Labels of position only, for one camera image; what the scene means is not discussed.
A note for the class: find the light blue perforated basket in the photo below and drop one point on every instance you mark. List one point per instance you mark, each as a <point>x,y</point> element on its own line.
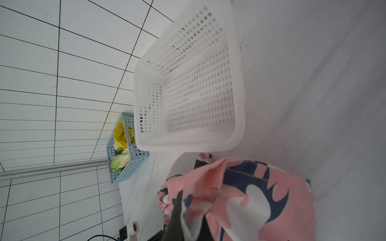
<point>138,157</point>

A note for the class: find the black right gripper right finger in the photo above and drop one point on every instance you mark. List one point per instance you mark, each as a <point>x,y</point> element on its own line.
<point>205,234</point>

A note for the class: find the yellow toy cabbage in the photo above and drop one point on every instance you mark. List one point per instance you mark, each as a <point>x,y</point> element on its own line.
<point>120,142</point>

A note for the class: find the pink shark print shorts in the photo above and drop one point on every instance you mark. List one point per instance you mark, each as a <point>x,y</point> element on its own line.
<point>242,200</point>

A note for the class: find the white perforated basket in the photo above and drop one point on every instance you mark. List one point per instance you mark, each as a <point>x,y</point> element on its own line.
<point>188,87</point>

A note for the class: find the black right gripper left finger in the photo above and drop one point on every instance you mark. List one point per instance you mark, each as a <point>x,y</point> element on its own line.
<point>174,230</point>

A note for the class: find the green toy lettuce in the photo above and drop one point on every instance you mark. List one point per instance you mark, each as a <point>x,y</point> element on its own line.
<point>120,161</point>

